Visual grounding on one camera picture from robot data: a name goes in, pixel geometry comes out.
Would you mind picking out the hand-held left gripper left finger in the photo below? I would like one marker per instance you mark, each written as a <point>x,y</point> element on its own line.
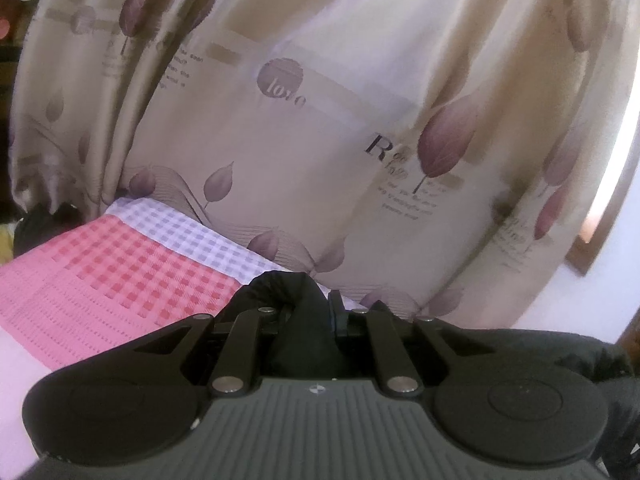
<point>250,330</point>

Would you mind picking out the dark cloth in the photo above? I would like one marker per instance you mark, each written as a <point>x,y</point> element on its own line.
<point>42,225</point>

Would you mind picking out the red patterned cloth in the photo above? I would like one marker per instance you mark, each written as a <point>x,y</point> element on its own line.
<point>5,25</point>

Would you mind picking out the pink checked bed sheet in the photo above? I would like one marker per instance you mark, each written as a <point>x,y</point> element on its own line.
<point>110,280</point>

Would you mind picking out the beige leaf print curtain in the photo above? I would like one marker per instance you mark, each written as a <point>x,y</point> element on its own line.
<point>325,110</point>

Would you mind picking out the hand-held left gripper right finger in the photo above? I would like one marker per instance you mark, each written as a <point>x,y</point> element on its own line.
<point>372,335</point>

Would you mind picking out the wooden window frame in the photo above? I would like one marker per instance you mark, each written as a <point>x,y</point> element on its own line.
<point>587,245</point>

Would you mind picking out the black garment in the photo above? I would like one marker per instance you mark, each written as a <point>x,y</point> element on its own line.
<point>305,320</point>

